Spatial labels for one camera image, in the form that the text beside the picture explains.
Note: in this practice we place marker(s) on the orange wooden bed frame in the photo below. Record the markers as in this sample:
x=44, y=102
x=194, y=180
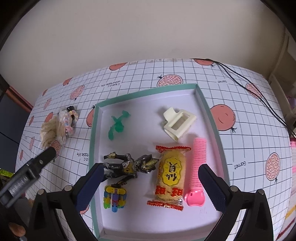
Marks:
x=18, y=99

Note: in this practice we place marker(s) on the pink hair roller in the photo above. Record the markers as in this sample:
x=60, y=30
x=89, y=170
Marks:
x=195, y=196

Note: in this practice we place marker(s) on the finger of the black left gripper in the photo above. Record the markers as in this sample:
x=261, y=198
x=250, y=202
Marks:
x=45, y=157

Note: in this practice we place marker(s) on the yellow rice cracker snack packet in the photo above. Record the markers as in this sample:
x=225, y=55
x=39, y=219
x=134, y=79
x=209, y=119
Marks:
x=171, y=177

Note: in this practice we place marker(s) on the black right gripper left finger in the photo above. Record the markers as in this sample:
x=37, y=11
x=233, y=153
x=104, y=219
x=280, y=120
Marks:
x=87, y=185

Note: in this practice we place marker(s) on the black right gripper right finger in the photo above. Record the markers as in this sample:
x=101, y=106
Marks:
x=215, y=187

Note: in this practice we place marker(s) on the colourful block toy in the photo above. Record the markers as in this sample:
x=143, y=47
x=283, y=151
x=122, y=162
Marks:
x=114, y=198

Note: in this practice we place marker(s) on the black gold action figure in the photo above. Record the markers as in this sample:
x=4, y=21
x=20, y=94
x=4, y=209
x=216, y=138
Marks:
x=128, y=168

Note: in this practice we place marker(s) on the cream hair claw clip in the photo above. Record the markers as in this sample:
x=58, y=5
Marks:
x=178, y=123

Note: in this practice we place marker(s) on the black hair clip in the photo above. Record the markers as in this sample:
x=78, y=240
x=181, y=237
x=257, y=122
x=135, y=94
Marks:
x=73, y=115

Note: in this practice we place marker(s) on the teal rimmed white tray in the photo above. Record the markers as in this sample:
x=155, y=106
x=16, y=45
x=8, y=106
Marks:
x=142, y=133

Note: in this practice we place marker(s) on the green plastic toy figure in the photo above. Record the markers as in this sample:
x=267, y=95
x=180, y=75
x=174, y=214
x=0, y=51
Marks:
x=117, y=126

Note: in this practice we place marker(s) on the cream lace scrunchie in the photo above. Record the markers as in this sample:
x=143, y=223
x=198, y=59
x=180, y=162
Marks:
x=50, y=131

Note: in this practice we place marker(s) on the pomegranate print grid tablecloth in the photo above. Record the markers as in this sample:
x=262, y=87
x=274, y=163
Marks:
x=256, y=145

